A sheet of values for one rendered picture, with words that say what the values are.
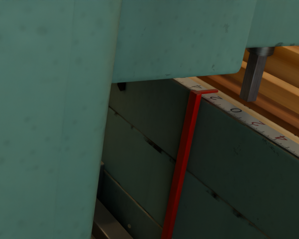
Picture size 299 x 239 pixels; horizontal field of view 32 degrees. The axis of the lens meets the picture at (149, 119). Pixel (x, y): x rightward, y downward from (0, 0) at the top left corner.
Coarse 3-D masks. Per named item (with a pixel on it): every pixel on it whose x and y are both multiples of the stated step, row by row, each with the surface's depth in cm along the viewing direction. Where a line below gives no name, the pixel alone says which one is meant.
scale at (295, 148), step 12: (180, 84) 36; (192, 84) 36; (204, 96) 35; (216, 96) 35; (228, 108) 33; (240, 120) 32; (252, 120) 32; (264, 132) 31; (276, 132) 31; (276, 144) 30; (288, 144) 30
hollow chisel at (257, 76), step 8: (256, 56) 36; (264, 56) 36; (248, 64) 36; (256, 64) 36; (264, 64) 36; (248, 72) 36; (256, 72) 36; (248, 80) 36; (256, 80) 36; (248, 88) 36; (256, 88) 37; (240, 96) 37; (248, 96) 37; (256, 96) 37
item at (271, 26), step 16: (272, 0) 29; (288, 0) 30; (256, 16) 29; (272, 16) 30; (288, 16) 31; (256, 32) 30; (272, 32) 31; (288, 32) 31; (256, 48) 35; (272, 48) 35
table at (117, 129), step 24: (120, 120) 44; (120, 144) 44; (144, 144) 41; (120, 168) 44; (144, 168) 41; (168, 168) 38; (144, 192) 42; (168, 192) 39; (192, 192) 36; (192, 216) 37; (216, 216) 34; (240, 216) 33
